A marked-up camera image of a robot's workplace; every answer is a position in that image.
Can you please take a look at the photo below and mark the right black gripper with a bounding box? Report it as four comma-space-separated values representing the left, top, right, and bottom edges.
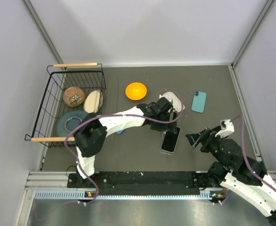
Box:
185, 127, 230, 169

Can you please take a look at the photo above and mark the black screen smartphone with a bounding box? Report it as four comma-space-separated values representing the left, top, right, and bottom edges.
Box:
161, 127, 181, 154

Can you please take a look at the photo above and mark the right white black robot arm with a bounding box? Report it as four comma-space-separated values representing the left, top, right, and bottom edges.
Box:
186, 124, 276, 226

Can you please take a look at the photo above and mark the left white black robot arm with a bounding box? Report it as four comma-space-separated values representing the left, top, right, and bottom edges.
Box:
72, 92, 185, 187

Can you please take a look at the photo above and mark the beige phone case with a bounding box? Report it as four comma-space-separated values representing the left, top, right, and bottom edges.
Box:
159, 91, 185, 113

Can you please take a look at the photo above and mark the teal phone case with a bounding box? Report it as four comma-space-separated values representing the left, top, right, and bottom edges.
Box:
191, 91, 207, 113

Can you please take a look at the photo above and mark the orange bowl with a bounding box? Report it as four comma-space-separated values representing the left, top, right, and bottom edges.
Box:
125, 82, 147, 101

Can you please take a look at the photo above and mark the beige oval plate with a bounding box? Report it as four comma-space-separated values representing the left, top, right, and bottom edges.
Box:
83, 89, 104, 113

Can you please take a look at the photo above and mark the brown ceramic vase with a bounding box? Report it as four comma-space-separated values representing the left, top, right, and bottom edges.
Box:
63, 87, 86, 107

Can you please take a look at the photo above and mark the blue grey ceramic bowl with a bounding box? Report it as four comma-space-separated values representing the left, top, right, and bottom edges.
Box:
55, 111, 88, 137

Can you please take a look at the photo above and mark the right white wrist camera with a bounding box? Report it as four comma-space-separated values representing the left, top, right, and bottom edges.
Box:
215, 119, 235, 138

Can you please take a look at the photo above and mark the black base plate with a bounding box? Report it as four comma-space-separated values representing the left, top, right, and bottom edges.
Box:
67, 171, 221, 189

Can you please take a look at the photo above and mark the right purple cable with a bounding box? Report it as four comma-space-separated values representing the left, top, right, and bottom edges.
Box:
211, 114, 276, 205

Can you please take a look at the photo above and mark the purple cable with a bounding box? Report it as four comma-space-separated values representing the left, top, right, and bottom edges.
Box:
211, 114, 276, 205
34, 89, 186, 222

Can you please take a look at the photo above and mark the black wire basket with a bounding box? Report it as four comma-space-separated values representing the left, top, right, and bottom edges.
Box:
24, 63, 106, 147

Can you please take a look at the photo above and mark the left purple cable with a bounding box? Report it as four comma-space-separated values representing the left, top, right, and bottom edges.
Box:
34, 89, 186, 222

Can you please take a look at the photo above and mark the grey cable duct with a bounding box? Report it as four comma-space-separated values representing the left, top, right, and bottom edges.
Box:
34, 190, 226, 200

